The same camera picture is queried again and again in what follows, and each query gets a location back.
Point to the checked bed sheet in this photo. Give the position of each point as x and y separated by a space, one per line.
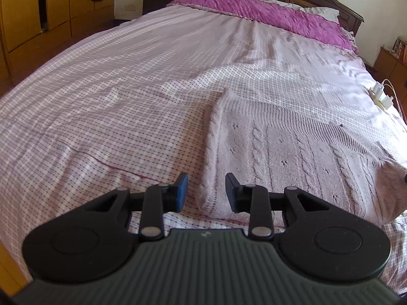
95 101

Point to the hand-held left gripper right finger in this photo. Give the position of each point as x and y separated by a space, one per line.
232 193

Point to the purple fluffy blanket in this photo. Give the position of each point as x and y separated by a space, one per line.
254 9

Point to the yellow wooden wardrobe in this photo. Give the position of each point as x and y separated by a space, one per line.
25 12

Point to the pink knitted sweater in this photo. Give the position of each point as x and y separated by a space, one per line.
286 139

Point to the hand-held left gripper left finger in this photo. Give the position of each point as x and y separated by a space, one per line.
182 193

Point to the cream power strip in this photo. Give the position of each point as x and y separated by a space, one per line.
376 99

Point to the row of books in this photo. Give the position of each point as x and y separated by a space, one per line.
401 47

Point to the dark wooden nightstand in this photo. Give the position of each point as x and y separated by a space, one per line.
155 4

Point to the white pillow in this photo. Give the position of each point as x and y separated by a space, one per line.
318 11

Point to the white charger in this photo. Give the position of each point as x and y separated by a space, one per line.
386 101
378 89

